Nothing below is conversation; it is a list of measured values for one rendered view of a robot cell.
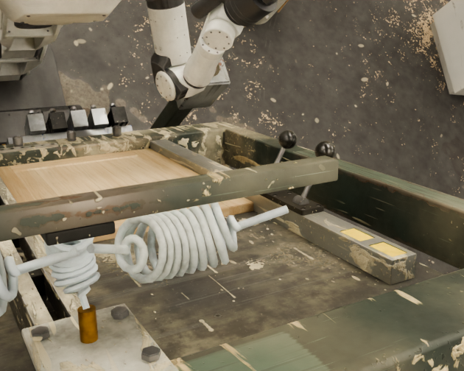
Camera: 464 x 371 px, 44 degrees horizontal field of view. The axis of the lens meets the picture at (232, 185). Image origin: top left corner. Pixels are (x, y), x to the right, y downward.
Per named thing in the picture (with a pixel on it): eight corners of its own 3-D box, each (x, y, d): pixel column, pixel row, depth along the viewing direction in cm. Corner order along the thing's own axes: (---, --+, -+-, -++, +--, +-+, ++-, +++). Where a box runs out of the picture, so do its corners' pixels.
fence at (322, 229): (166, 152, 166) (166, 138, 165) (415, 277, 87) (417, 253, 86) (150, 154, 164) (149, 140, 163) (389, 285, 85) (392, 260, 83)
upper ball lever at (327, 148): (299, 207, 109) (329, 143, 108) (311, 213, 105) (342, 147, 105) (284, 201, 107) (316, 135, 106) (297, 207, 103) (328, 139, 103)
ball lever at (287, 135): (264, 191, 119) (292, 132, 118) (275, 196, 115) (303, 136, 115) (251, 185, 117) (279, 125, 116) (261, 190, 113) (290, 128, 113)
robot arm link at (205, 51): (239, 26, 121) (219, 65, 132) (248, -3, 125) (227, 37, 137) (211, 14, 119) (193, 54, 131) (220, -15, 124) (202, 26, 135)
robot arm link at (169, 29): (148, 92, 150) (132, 7, 137) (186, 74, 157) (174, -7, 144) (175, 105, 143) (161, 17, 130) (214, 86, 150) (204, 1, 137)
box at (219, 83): (200, 76, 196) (221, 48, 180) (210, 107, 193) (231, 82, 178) (168, 78, 190) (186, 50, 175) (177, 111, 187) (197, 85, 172)
